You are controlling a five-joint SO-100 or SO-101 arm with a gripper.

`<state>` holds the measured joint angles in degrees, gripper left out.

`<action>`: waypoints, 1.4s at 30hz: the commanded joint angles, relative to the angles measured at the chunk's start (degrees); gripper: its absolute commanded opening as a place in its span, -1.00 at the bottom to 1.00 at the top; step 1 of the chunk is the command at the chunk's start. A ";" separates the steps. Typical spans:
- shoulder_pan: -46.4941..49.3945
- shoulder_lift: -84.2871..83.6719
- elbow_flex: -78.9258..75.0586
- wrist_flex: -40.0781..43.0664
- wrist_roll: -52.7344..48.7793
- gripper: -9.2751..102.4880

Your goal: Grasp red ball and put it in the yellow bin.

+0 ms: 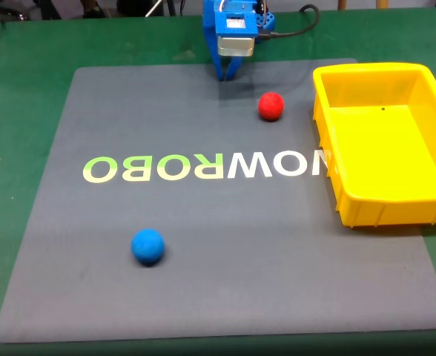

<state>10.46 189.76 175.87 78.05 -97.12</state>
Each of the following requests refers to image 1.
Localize red ball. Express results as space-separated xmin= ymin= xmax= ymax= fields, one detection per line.
xmin=257 ymin=91 xmax=285 ymax=122

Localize yellow plastic bin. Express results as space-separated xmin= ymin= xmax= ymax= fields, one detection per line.
xmin=311 ymin=62 xmax=436 ymax=228

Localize blue ball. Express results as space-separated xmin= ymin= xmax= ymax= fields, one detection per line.
xmin=130 ymin=228 xmax=166 ymax=266

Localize grey mat with lettering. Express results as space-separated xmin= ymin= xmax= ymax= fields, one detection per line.
xmin=0 ymin=58 xmax=436 ymax=344

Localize green table cloth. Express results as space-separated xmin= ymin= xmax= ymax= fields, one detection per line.
xmin=0 ymin=7 xmax=436 ymax=356

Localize silver camera box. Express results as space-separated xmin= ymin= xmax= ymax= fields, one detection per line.
xmin=217 ymin=34 xmax=257 ymax=58

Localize black cable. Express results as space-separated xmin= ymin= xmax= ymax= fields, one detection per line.
xmin=257 ymin=4 xmax=321 ymax=40

